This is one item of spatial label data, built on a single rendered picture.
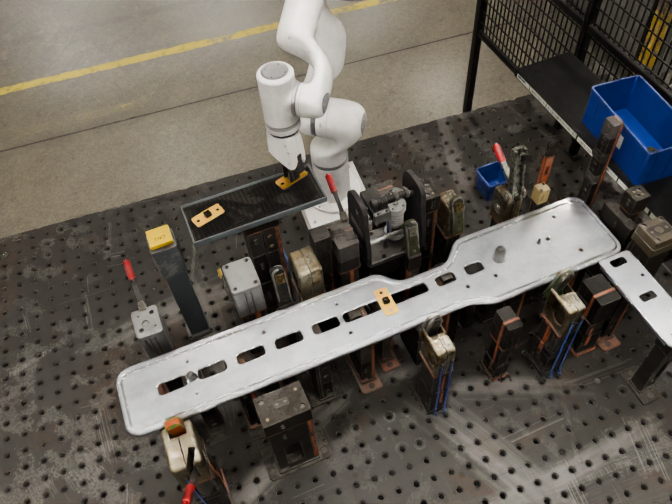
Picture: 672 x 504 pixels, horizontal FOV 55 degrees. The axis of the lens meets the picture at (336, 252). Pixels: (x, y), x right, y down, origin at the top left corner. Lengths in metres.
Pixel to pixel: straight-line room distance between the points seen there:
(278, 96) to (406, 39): 2.84
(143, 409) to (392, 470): 0.67
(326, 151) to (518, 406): 0.94
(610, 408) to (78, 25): 4.04
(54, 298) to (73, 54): 2.56
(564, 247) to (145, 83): 2.96
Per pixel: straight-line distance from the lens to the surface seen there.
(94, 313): 2.23
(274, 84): 1.45
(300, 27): 1.55
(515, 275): 1.79
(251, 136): 3.66
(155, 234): 1.73
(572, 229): 1.92
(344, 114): 1.90
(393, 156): 2.47
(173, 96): 4.04
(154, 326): 1.69
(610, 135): 1.97
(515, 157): 1.79
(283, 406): 1.55
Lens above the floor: 2.44
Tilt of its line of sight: 53 degrees down
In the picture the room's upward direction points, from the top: 5 degrees counter-clockwise
